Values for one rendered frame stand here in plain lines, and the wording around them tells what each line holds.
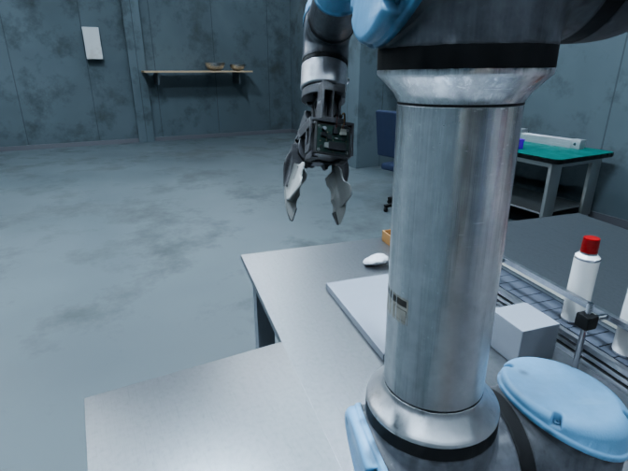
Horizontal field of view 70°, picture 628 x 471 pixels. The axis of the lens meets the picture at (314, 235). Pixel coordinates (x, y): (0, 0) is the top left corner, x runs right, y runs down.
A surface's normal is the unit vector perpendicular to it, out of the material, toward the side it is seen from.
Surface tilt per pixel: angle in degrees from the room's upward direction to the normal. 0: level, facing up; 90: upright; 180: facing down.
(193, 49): 90
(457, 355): 89
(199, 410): 0
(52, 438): 0
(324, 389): 0
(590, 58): 90
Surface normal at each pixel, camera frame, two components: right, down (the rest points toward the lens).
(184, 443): 0.00, -0.94
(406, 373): -0.72, 0.25
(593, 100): -0.89, 0.16
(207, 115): 0.46, 0.31
